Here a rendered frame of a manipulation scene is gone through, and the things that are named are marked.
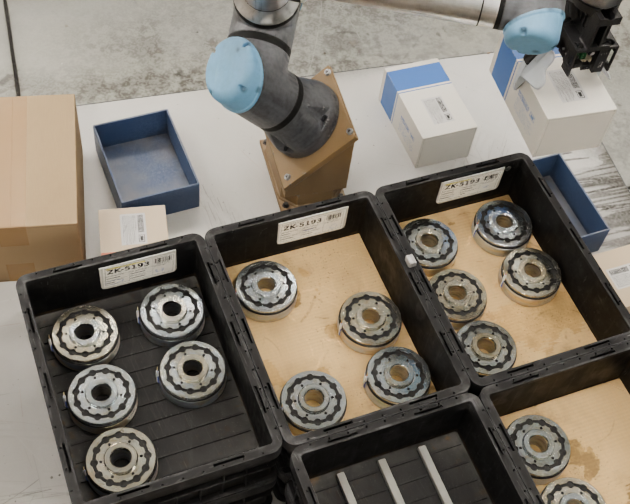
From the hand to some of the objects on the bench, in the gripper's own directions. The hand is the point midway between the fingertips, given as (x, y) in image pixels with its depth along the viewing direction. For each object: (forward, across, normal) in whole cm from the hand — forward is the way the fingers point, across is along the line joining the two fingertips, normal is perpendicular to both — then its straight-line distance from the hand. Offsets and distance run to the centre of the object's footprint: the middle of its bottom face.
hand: (553, 80), depth 165 cm
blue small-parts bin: (+41, -64, +25) cm, 80 cm away
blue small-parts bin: (+41, +10, 0) cm, 42 cm away
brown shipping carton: (+41, -87, +21) cm, 99 cm away
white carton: (+41, -5, +28) cm, 50 cm away
